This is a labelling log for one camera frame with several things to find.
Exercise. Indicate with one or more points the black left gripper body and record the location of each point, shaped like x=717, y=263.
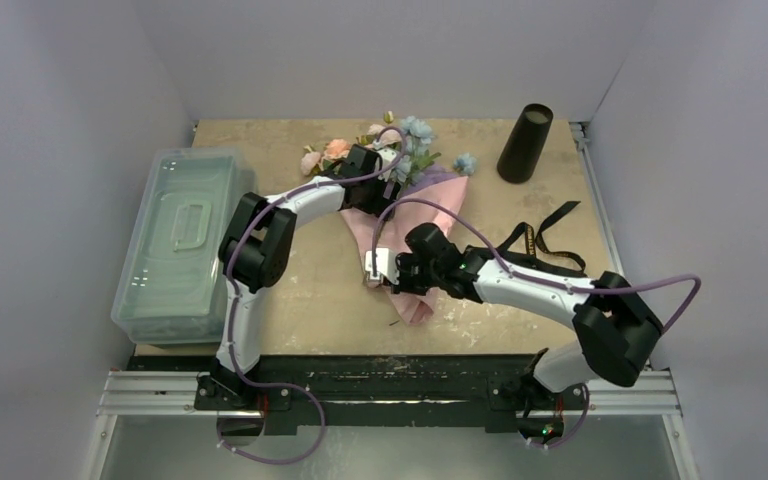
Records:
x=371, y=199

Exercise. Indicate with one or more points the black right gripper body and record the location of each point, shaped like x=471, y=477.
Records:
x=399, y=273

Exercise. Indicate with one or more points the aluminium frame rail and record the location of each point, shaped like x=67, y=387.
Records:
x=166, y=393

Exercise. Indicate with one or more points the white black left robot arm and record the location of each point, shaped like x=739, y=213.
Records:
x=255, y=248

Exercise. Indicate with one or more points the black cylindrical vase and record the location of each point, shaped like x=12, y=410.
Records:
x=525, y=144

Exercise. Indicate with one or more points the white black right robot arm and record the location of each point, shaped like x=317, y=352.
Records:
x=615, y=330

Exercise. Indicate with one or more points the pink wrapping paper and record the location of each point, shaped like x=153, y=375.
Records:
x=438, y=186

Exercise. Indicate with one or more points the black ribbon gold lettering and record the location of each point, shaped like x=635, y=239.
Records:
x=522, y=245

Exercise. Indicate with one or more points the clear plastic storage box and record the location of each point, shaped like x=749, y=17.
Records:
x=171, y=289

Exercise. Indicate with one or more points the loose blue flower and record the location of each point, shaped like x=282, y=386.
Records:
x=465, y=164

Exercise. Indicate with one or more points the artificial flower bouquet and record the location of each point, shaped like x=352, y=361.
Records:
x=418, y=168

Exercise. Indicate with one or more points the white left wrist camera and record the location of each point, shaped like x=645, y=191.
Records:
x=386, y=166

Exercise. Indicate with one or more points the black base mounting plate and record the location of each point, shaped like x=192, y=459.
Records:
x=497, y=393

